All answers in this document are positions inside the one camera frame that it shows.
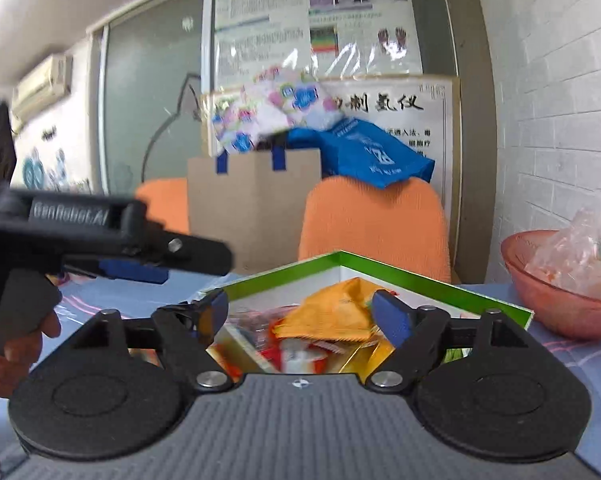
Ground blue fabric bag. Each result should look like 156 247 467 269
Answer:
286 119 436 190

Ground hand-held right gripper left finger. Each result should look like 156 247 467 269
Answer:
75 288 234 393

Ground blue flower wall sticker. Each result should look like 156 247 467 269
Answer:
20 132 94 193

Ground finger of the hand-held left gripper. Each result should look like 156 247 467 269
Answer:
63 255 170 285
130 232 234 277

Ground large yellow snack packet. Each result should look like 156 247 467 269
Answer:
350 342 397 381

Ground floral cloth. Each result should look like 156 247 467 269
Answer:
211 65 342 155

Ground clear plastic bag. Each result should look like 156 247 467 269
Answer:
524 209 601 302

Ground green cardboard box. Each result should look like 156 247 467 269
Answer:
197 250 535 378

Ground orange chair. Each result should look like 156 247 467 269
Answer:
299 176 453 285
134 177 191 237

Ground orange snack packet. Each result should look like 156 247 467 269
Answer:
272 276 398 347

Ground brown paper bag blue handles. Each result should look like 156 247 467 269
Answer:
187 149 323 275

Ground white air conditioner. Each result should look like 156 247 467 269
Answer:
9 54 74 122

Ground chart wall poster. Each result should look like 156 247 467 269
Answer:
213 0 425 92

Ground pink translucent bowl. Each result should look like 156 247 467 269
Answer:
500 230 601 341

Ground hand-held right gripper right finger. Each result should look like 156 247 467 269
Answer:
365 289 528 393

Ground person's left hand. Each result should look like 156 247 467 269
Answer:
0 310 62 398

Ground red and white snack packet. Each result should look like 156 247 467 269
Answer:
279 339 327 373

